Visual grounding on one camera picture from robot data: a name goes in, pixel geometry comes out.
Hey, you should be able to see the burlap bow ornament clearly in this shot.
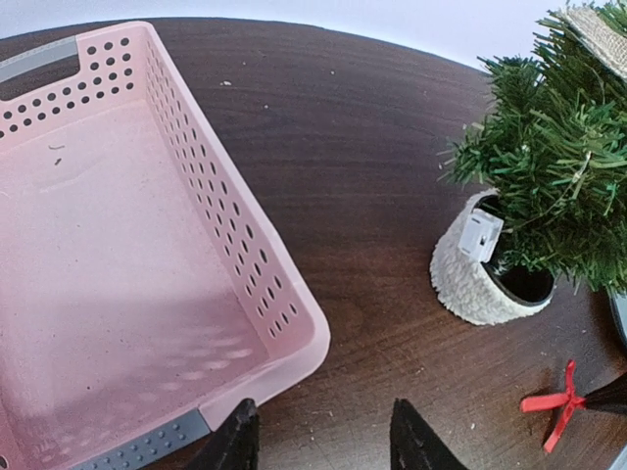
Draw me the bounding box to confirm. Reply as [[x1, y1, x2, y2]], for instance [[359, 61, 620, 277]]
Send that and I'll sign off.
[[558, 5, 626, 81]]

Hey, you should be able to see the red bow ornament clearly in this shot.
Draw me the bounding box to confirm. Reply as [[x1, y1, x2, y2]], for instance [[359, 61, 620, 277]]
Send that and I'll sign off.
[[519, 359, 586, 453]]

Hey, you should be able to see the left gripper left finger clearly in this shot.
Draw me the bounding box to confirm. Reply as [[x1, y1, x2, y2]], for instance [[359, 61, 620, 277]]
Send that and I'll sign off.
[[184, 399, 260, 470]]

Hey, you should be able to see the pink plastic basket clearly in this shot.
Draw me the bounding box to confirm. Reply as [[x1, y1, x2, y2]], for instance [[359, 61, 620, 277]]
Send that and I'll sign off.
[[1, 22, 330, 469]]

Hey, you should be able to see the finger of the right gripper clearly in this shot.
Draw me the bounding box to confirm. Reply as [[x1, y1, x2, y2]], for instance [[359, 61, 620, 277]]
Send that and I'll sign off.
[[585, 374, 627, 414]]

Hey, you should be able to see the white tree pot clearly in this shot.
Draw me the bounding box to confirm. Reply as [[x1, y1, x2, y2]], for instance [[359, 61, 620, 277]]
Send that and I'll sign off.
[[430, 189, 555, 325]]

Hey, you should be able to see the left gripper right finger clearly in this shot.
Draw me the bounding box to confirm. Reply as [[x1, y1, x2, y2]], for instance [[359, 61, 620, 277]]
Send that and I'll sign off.
[[389, 399, 467, 470]]

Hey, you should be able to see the small green christmas tree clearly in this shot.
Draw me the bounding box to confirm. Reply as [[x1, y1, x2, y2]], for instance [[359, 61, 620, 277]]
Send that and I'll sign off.
[[449, 1, 626, 293]]

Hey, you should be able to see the light green floral plate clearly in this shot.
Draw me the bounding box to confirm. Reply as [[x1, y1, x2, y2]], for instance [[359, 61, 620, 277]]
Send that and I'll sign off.
[[607, 292, 627, 349]]

